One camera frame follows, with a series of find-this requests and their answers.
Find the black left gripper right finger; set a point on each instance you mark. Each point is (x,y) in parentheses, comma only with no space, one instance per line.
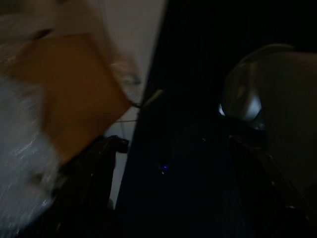
(260,193)

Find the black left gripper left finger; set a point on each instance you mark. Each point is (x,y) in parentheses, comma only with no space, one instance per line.
(86,193)

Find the clear bubble wrap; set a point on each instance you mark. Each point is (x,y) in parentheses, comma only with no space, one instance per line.
(19,129)

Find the brown cardboard box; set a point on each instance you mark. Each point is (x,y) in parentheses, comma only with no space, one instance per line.
(74,86)

